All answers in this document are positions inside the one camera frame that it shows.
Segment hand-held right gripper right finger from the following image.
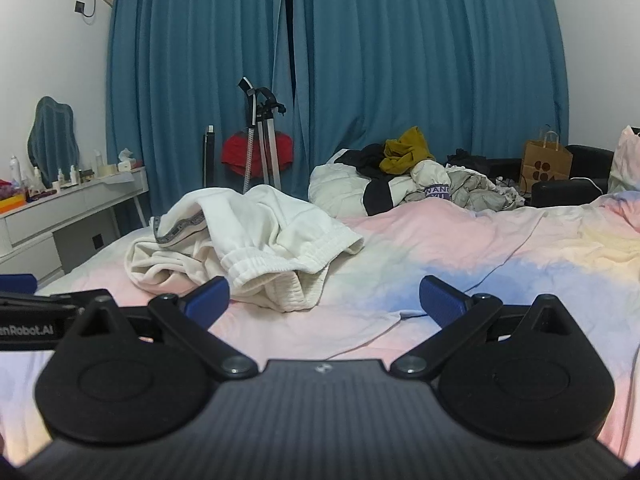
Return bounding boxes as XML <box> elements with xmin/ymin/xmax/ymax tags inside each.
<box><xmin>390</xmin><ymin>275</ymin><xmax>576</xmax><ymax>380</ymax></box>

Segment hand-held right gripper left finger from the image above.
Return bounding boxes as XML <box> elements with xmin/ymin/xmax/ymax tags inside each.
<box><xmin>69</xmin><ymin>276</ymin><xmax>259</xmax><ymax>380</ymax></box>

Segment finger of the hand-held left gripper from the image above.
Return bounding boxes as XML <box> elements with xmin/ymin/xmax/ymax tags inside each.
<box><xmin>0</xmin><ymin>273</ymin><xmax>87</xmax><ymax>312</ymax></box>

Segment white pants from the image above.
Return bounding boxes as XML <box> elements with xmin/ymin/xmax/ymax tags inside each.
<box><xmin>124</xmin><ymin>185</ymin><xmax>365</xmax><ymax>313</ymax></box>

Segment dark clothes heap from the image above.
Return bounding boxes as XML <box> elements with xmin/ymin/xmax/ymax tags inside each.
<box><xmin>445</xmin><ymin>148</ymin><xmax>523</xmax><ymax>182</ymax></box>

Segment white dressing table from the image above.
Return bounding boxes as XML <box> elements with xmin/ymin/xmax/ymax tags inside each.
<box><xmin>0</xmin><ymin>166</ymin><xmax>150</xmax><ymax>288</ymax></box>

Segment pastel tie-dye quilt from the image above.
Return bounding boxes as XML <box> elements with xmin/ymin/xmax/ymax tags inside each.
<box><xmin>0</xmin><ymin>191</ymin><xmax>640</xmax><ymax>461</ymax></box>

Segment black tall slim appliance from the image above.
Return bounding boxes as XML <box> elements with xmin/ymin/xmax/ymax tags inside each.
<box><xmin>202</xmin><ymin>125</ymin><xmax>217</xmax><ymax>188</ymax></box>

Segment blue wavy-edged mirror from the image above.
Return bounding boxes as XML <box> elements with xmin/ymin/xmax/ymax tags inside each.
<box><xmin>27</xmin><ymin>96</ymin><xmax>81</xmax><ymax>187</ymax></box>

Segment red cloth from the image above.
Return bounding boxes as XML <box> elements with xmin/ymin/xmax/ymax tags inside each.
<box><xmin>221</xmin><ymin>130</ymin><xmax>295</xmax><ymax>181</ymax></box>

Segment mustard yellow garment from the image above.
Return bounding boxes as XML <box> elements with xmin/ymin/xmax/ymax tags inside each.
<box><xmin>378</xmin><ymin>126</ymin><xmax>436</xmax><ymax>176</ymax></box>

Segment black garment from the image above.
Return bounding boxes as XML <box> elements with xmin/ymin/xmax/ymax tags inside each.
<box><xmin>334</xmin><ymin>144</ymin><xmax>396</xmax><ymax>179</ymax></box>

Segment black sofa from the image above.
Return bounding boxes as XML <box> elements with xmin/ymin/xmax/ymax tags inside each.
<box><xmin>530</xmin><ymin>144</ymin><xmax>616</xmax><ymax>208</ymax></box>

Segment brown paper bag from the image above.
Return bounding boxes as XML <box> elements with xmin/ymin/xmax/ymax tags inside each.
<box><xmin>519</xmin><ymin>127</ymin><xmax>574</xmax><ymax>194</ymax></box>

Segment black garment steamer stand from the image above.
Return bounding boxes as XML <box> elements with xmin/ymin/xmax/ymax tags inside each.
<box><xmin>237</xmin><ymin>76</ymin><xmax>287</xmax><ymax>196</ymax></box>

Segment pink-white pillow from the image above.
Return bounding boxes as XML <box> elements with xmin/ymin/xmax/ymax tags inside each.
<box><xmin>606</xmin><ymin>125</ymin><xmax>640</xmax><ymax>196</ymax></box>

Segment white cable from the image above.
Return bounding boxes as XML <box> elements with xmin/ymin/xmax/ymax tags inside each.
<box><xmin>570</xmin><ymin>176</ymin><xmax>604</xmax><ymax>197</ymax></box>

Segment black wall socket with cable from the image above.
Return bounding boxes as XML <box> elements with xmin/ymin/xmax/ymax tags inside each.
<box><xmin>73</xmin><ymin>0</ymin><xmax>97</xmax><ymax>26</ymax></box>

